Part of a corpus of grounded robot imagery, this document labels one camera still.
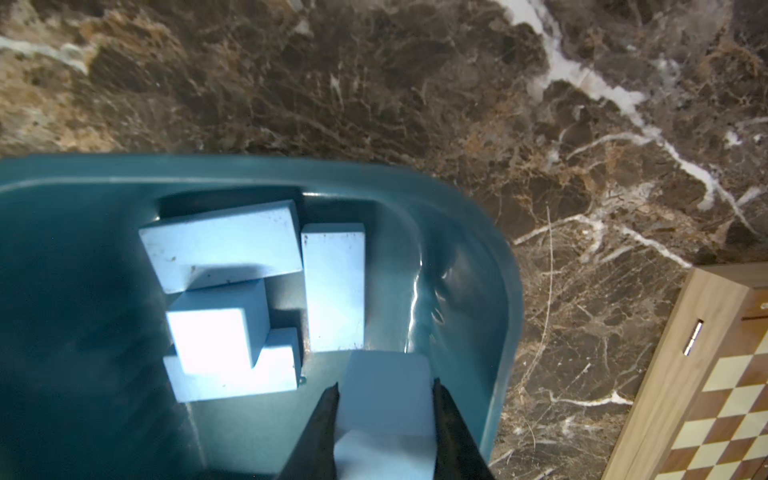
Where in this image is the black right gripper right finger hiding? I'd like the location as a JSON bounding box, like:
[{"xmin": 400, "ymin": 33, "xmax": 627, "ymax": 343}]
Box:
[{"xmin": 433, "ymin": 379, "xmax": 494, "ymax": 480}]

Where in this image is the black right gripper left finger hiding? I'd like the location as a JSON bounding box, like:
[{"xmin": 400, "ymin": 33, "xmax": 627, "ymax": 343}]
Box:
[{"xmin": 277, "ymin": 384, "xmax": 340, "ymax": 479}]

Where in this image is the light blue slanted block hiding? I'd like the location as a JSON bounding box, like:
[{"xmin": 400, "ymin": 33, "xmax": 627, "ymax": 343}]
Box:
[{"xmin": 334, "ymin": 350, "xmax": 437, "ymax": 479}]

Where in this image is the lone light blue block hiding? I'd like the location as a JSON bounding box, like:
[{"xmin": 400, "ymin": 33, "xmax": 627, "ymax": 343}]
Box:
[{"xmin": 301, "ymin": 223, "xmax": 366, "ymax": 352}]

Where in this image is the teal plastic tray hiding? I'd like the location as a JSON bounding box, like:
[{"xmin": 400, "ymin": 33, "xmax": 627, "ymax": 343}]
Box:
[{"xmin": 1, "ymin": 154, "xmax": 524, "ymax": 479}]

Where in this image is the wooden chessboard box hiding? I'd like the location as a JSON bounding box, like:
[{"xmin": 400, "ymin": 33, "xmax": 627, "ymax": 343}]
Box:
[{"xmin": 603, "ymin": 262, "xmax": 767, "ymax": 480}]

